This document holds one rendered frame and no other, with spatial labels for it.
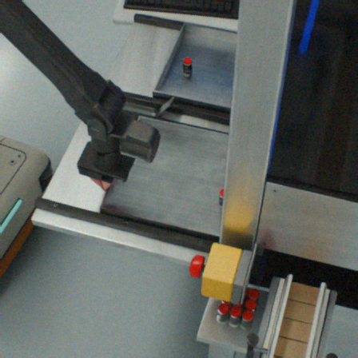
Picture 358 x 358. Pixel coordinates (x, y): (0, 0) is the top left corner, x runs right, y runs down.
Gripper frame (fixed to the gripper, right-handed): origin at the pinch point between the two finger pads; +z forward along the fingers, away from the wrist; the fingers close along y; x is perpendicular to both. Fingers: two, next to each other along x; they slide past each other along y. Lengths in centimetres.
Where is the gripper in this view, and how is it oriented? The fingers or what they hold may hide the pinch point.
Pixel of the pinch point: (106, 186)
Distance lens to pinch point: 139.3
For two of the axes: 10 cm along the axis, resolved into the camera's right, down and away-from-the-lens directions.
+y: 9.6, 2.8, -1.0
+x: 2.8, -7.6, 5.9
